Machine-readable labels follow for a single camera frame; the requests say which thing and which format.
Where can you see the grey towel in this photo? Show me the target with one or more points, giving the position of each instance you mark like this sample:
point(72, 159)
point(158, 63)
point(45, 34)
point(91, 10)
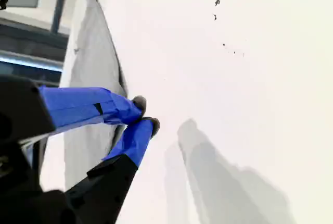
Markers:
point(91, 57)

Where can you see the steel post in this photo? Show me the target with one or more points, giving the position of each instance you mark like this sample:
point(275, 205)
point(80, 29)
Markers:
point(61, 5)

